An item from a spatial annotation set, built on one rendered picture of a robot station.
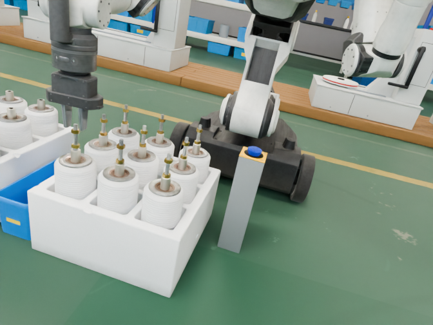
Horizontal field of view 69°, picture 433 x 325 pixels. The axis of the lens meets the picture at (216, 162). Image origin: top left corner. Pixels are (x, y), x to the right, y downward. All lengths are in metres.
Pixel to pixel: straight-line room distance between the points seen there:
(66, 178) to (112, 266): 0.24
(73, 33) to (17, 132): 0.44
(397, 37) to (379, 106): 2.05
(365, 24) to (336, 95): 1.89
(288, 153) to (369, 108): 1.67
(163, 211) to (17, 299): 0.37
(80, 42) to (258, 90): 0.60
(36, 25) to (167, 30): 1.23
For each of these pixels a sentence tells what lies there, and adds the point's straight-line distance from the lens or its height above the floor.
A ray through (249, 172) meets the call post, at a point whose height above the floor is 0.27.
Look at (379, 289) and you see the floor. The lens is 1.12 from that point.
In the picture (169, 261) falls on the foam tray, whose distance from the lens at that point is 0.77.
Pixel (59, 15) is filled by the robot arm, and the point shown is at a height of 0.58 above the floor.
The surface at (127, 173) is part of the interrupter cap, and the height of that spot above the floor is 0.25.
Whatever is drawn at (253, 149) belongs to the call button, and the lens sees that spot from 0.85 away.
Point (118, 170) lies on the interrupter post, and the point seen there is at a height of 0.27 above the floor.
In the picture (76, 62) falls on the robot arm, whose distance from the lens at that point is 0.73.
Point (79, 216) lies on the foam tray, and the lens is 0.82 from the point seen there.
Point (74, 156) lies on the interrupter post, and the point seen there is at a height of 0.27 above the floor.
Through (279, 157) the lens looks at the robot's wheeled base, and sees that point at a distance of 1.24.
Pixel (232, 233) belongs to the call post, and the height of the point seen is 0.07.
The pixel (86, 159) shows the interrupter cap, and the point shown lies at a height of 0.25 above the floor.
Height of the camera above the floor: 0.64
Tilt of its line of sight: 25 degrees down
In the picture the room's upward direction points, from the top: 12 degrees clockwise
